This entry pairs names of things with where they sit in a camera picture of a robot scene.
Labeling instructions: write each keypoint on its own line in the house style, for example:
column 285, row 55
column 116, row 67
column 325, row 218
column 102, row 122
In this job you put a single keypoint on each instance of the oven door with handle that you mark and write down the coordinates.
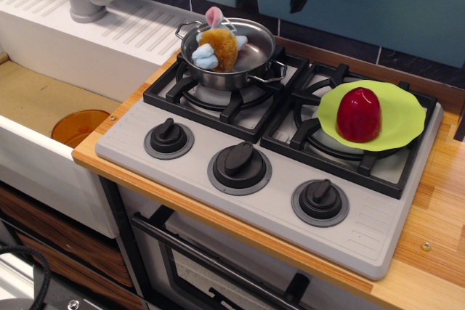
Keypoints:
column 155, row 227

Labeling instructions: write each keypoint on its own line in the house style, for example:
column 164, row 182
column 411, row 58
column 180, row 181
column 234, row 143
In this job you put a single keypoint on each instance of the stuffed elephant toy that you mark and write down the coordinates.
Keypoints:
column 218, row 46

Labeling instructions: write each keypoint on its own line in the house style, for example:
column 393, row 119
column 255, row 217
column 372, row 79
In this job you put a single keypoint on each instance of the black right burner grate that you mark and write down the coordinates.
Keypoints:
column 295, row 132

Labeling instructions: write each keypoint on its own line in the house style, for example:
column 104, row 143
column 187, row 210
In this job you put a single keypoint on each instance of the black burner grate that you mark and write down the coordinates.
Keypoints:
column 295, row 132
column 243, row 114

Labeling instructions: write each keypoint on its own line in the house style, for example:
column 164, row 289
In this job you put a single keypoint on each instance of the black right stove knob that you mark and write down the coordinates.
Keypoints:
column 320, row 203

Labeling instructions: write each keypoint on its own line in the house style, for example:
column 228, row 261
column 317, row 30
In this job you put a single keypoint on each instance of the black left burner grate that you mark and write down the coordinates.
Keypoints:
column 243, row 114

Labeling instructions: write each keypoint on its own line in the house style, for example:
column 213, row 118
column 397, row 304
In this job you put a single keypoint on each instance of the white toy sink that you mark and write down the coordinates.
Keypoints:
column 52, row 66

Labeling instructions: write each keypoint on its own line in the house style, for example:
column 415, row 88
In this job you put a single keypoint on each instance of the black left stove knob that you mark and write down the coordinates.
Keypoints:
column 168, row 140

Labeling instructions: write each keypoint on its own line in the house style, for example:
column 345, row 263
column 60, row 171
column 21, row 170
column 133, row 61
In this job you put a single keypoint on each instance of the lime green plate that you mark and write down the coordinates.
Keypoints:
column 403, row 117

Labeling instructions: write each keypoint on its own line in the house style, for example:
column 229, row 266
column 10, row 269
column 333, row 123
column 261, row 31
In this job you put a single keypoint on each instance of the stainless steel pot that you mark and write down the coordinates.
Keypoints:
column 254, row 64

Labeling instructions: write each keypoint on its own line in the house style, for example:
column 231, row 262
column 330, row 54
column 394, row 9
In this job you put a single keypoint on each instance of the grey toy stove top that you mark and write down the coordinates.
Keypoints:
column 364, row 242

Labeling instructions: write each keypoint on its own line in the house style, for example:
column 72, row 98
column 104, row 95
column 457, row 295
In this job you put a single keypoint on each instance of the black middle stove knob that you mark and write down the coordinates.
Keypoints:
column 239, row 170

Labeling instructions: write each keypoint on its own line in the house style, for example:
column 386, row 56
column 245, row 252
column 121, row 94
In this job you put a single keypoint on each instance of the black stove knob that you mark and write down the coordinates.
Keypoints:
column 168, row 140
column 320, row 203
column 239, row 170

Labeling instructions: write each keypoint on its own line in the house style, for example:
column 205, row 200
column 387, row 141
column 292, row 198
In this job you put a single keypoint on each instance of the wooden drawer front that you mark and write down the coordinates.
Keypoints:
column 76, row 253

